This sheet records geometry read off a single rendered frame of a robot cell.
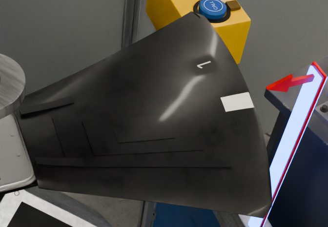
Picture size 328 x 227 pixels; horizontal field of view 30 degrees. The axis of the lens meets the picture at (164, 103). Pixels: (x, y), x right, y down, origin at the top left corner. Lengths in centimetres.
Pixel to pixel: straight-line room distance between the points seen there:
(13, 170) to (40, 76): 99
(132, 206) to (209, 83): 135
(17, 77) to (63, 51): 100
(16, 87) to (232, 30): 47
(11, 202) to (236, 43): 43
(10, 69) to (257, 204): 26
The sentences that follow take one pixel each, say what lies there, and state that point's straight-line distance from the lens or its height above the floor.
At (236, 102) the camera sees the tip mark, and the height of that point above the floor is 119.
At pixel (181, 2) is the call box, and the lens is 91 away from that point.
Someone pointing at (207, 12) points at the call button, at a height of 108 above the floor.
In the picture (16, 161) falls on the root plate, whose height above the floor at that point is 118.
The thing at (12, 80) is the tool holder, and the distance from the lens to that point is 50.
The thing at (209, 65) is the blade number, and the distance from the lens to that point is 63.
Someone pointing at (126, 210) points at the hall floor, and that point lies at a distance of 194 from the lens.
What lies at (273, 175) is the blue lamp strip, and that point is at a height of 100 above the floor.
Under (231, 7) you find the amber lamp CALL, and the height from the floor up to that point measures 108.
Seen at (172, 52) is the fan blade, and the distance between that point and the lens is 63.
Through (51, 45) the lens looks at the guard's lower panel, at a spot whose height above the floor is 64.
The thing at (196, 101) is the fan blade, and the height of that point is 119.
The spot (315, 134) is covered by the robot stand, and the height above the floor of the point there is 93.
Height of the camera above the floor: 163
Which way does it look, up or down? 47 degrees down
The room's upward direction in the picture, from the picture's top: 9 degrees clockwise
